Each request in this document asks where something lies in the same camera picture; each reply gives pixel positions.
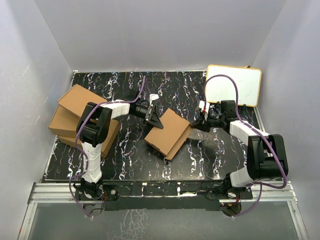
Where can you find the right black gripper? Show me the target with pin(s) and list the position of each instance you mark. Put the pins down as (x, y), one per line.
(200, 124)

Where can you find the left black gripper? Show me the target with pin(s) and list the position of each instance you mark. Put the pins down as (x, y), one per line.
(152, 117)

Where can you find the brown cardboard box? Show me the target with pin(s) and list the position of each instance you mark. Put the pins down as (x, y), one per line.
(170, 139)

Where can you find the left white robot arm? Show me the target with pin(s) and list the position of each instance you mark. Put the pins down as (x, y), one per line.
(93, 129)

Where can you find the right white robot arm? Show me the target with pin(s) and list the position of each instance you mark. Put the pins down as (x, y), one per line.
(265, 153)

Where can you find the bottom folded cardboard box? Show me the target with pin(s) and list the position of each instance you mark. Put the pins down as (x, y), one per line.
(106, 146)

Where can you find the top small folded cardboard box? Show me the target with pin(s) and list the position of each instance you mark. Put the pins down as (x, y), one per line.
(76, 99)

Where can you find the middle folded cardboard box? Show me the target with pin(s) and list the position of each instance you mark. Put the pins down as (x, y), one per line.
(64, 123)

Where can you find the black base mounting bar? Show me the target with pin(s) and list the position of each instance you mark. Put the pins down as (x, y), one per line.
(208, 195)

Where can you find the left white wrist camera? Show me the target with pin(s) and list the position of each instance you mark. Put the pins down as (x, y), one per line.
(153, 97)

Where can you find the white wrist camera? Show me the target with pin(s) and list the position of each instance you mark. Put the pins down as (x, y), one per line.
(204, 108)
(153, 97)

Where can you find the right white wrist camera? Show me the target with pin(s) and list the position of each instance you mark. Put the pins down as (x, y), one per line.
(204, 108)

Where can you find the white board yellow frame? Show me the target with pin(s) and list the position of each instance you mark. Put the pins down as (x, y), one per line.
(247, 80)

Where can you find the aluminium frame rail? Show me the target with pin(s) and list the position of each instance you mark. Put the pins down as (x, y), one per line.
(59, 193)

